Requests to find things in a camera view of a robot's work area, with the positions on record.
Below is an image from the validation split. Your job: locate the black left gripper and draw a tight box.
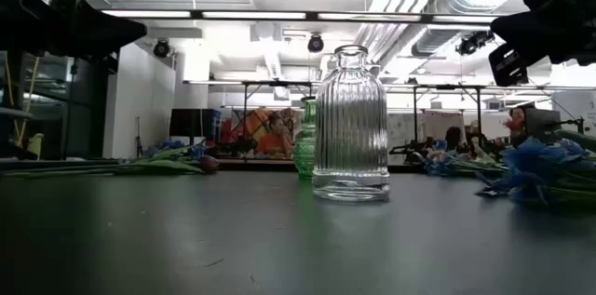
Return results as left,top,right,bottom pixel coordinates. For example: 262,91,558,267
0,0,148,58

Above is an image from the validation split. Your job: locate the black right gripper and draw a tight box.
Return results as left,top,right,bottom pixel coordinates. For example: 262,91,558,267
487,0,596,87

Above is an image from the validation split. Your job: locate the red artificial tulip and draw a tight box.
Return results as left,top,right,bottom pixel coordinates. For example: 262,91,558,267
2,154,220,179

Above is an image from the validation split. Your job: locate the clear ribbed glass vase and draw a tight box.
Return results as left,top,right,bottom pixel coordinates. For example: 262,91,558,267
311,44,391,203

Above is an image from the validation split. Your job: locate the green patterned glass vase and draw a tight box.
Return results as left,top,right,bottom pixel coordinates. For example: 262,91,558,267
292,98,318,180

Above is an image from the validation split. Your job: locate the black ceiling spotlight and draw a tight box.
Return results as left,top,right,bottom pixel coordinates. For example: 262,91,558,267
153,38,171,59
454,29,495,57
306,34,325,53

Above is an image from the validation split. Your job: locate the person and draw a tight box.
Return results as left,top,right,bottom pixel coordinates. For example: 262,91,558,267
254,113,295,156
505,104,536,147
444,126,463,153

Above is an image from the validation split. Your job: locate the black computer monitor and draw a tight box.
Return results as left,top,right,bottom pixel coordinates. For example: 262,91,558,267
524,107,562,143
169,108,210,139

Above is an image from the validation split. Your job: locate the black tripod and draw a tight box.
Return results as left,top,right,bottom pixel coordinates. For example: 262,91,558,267
133,116,144,159

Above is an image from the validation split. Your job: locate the pale yellow plastic jug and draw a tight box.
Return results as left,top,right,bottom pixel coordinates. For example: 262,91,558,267
26,132,46,161

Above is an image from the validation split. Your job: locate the overhead LED light bar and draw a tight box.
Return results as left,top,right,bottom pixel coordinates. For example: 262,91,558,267
100,8,507,24

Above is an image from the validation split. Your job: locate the colourful patchwork cloth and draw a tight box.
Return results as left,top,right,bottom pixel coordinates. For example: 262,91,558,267
230,107,304,145

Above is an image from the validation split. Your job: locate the black background rig frame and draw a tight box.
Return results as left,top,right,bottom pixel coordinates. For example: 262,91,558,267
386,84,485,145
183,79,314,147

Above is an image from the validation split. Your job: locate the silver ventilation duct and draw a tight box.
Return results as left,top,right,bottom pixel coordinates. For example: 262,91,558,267
410,0,527,59

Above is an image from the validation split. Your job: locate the yellow cable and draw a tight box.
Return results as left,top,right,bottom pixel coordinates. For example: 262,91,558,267
3,55,41,147

